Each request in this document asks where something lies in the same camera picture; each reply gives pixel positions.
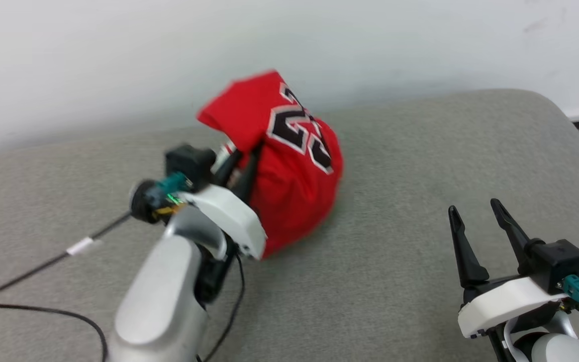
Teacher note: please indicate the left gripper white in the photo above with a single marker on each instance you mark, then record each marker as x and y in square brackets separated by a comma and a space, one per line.
[231, 216]

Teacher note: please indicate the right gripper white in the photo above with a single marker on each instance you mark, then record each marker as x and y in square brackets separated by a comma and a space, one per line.
[505, 301]

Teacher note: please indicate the red number 23 jersey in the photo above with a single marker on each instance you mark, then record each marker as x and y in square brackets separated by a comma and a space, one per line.
[294, 201]

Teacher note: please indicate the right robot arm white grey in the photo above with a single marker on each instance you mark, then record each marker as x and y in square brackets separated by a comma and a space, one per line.
[556, 347]

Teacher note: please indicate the grey fabric sofa cushion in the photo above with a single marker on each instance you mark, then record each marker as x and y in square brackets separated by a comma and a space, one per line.
[420, 166]

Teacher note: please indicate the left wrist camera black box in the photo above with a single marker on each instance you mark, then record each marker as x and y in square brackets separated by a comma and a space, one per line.
[189, 163]

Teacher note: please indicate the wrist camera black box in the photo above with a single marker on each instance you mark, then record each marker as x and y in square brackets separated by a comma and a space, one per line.
[189, 163]
[561, 264]

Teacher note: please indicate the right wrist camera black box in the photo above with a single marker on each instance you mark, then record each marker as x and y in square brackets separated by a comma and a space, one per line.
[561, 264]

